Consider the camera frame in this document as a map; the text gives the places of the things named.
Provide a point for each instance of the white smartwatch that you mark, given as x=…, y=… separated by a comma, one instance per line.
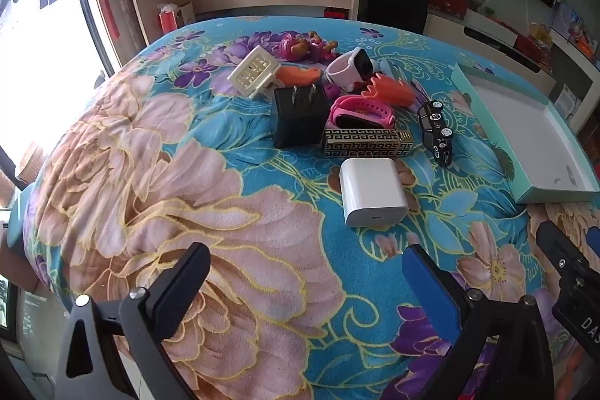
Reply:
x=349, y=69

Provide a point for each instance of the white desk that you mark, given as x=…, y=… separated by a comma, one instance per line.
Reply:
x=569, y=58

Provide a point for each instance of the orange and blue toy knife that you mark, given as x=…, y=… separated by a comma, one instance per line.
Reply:
x=300, y=76

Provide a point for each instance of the cream socket adapter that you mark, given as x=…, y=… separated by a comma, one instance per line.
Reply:
x=251, y=72

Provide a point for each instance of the red and white gift bag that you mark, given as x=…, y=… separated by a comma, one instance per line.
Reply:
x=173, y=18

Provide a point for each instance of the gold patterned lighter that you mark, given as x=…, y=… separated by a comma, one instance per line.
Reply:
x=365, y=143

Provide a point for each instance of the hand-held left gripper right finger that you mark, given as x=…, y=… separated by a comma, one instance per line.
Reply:
x=431, y=292

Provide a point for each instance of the floral blanket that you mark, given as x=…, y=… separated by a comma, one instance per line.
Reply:
x=187, y=203

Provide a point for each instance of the white charger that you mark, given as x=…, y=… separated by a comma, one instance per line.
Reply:
x=372, y=191

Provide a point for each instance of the teal-edged white box lid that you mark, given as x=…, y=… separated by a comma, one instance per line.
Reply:
x=520, y=133

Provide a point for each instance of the black charger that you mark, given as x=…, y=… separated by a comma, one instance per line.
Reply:
x=300, y=119

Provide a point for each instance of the purple plastic toy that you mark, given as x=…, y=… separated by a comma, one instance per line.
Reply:
x=293, y=46

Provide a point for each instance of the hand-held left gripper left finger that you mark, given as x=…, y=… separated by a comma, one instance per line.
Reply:
x=180, y=292

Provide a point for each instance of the orange and light-blue toy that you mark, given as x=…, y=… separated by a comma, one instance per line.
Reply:
x=389, y=90

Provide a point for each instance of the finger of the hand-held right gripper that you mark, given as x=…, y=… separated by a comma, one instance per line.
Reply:
x=562, y=250
x=594, y=235

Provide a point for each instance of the white flat box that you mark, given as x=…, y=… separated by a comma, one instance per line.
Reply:
x=490, y=27

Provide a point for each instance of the red floral gift box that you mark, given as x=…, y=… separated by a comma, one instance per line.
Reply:
x=447, y=4

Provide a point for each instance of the small red box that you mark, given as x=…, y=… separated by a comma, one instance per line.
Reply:
x=335, y=14

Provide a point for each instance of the red flat gift box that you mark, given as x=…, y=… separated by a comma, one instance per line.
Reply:
x=532, y=48

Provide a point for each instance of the black toy car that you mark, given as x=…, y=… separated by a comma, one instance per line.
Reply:
x=436, y=133

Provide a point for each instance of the cream television stand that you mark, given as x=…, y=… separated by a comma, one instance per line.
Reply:
x=445, y=32

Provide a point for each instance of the pink smartwatch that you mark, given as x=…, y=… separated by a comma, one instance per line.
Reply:
x=363, y=112

